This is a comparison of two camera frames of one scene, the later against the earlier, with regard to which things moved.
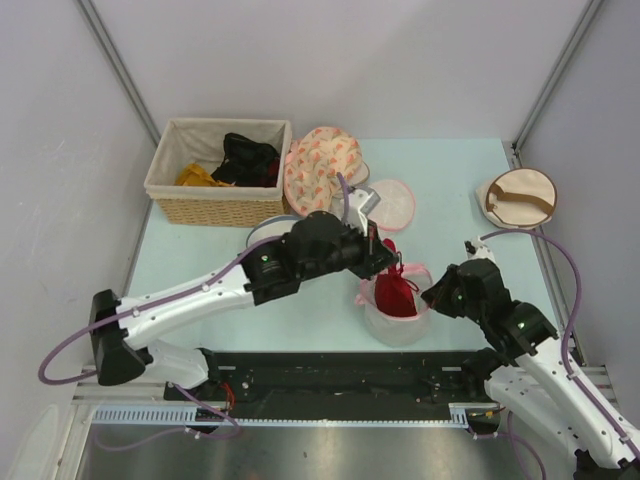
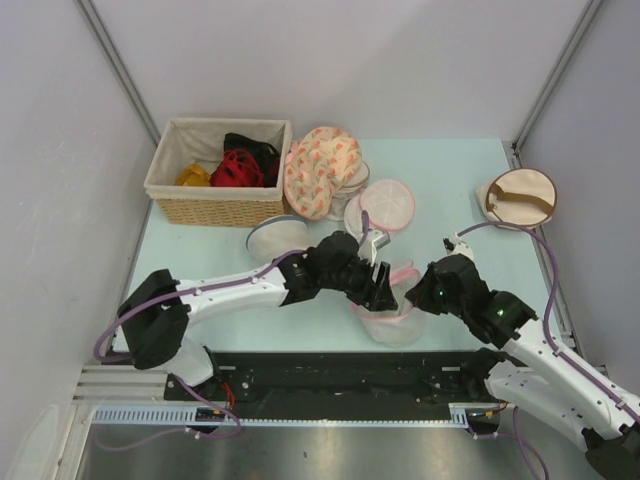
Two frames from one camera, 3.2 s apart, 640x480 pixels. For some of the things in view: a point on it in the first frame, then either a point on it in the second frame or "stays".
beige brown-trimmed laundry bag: [518, 198] stays
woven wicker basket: [200, 141] stays
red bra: [394, 289] → [238, 168]
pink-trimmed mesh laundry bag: [395, 330] stays
